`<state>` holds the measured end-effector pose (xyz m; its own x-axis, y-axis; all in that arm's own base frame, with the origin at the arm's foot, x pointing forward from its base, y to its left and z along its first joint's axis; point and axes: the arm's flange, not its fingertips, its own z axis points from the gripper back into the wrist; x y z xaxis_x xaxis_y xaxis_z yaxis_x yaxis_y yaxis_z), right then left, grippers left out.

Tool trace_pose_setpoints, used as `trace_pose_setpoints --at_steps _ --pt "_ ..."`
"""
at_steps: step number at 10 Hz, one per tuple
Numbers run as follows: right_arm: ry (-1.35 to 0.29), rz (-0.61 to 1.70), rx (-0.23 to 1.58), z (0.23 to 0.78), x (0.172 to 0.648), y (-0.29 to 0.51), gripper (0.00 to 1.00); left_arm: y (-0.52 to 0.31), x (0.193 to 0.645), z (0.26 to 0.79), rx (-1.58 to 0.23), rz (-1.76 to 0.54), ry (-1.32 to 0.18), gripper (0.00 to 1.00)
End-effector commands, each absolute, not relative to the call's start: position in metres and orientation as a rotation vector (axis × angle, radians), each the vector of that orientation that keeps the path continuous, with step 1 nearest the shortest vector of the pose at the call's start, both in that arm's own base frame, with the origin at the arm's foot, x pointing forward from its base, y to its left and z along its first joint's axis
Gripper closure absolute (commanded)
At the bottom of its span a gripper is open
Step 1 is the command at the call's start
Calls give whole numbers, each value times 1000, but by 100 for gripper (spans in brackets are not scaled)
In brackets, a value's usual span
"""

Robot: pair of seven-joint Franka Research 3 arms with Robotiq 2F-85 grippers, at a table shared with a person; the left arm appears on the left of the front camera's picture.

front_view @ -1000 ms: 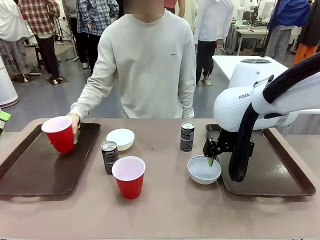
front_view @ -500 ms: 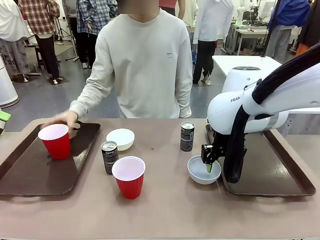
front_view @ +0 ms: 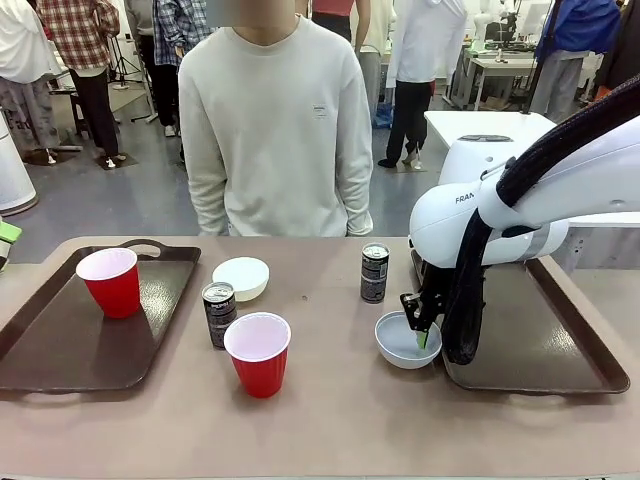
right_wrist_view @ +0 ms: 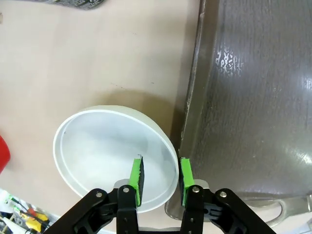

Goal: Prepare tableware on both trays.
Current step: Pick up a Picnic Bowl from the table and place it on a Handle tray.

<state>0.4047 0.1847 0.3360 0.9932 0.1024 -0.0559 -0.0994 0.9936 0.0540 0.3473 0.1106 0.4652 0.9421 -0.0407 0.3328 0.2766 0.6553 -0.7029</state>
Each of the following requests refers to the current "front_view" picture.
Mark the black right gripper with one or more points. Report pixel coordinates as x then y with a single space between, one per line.
433 292

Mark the white bowl with bluish inside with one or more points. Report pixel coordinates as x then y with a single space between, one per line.
395 350

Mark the person's right forearm cream sleeve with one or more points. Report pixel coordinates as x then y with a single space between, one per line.
207 200

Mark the person's left forearm cream sleeve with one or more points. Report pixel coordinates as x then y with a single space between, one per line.
356 200

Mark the white Franka right robot arm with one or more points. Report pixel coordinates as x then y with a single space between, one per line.
445 225

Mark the black drink can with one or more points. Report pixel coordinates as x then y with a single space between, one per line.
218 312
374 275

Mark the white cylindrical appliance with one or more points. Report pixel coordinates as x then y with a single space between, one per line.
12 170

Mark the brown plastic serving tray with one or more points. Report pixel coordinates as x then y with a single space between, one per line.
50 350
525 340

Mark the red plastic cup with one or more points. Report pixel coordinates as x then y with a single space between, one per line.
260 365
112 290

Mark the bystander in white shirt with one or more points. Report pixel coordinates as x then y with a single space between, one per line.
20 55

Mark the white background table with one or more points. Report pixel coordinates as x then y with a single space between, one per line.
475 127

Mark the blue bag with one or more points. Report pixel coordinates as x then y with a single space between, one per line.
384 116

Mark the bystander in red plaid shirt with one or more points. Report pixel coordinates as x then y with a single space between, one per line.
85 45

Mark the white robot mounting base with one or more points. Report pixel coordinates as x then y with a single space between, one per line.
605 240

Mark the black tripod stand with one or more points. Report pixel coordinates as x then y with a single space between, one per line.
122 60

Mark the person in cream sweatshirt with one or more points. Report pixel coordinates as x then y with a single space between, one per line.
275 125

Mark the grey metal workbench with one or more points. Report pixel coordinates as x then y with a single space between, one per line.
495 70

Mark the bystander in blue plaid shirt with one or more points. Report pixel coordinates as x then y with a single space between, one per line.
172 35

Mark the bystander in white hoodie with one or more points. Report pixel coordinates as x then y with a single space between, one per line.
425 50

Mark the bystander in red top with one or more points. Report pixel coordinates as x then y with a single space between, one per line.
332 12

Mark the bystander in blue jacket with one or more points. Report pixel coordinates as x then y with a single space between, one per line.
575 40

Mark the bystander in dark clothes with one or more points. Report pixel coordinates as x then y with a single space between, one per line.
627 45

